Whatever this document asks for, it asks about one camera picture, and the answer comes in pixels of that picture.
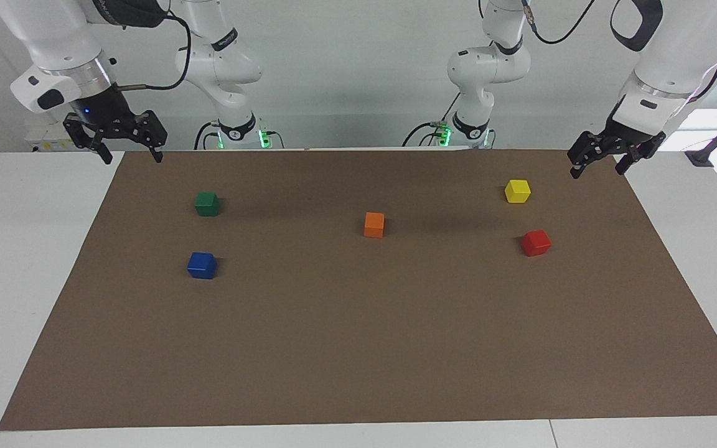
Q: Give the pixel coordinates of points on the yellow cube block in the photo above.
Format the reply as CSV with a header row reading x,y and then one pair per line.
x,y
517,191

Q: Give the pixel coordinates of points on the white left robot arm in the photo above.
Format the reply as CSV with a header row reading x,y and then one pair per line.
x,y
670,56

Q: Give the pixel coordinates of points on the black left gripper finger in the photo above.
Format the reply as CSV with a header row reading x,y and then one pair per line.
x,y
585,149
635,155

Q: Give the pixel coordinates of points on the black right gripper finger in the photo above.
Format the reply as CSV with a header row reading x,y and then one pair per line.
x,y
153,130
88,132

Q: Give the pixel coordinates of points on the green cube block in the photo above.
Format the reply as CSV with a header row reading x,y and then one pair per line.
x,y
207,204

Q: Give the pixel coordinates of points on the orange cube block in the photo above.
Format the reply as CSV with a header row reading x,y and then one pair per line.
x,y
374,225

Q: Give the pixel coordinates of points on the red cube block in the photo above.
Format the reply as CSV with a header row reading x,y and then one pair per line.
x,y
536,243

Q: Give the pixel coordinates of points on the brown table mat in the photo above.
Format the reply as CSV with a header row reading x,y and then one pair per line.
x,y
358,342

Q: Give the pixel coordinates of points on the blue cube block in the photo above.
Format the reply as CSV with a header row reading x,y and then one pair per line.
x,y
201,266

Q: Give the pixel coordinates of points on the white wall box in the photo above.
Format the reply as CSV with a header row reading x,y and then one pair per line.
x,y
44,140

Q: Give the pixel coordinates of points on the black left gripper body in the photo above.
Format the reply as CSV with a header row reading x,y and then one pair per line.
x,y
623,134

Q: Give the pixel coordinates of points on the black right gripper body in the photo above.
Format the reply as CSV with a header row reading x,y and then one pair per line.
x,y
104,111

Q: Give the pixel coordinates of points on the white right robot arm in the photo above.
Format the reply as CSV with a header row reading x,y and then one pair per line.
x,y
66,37

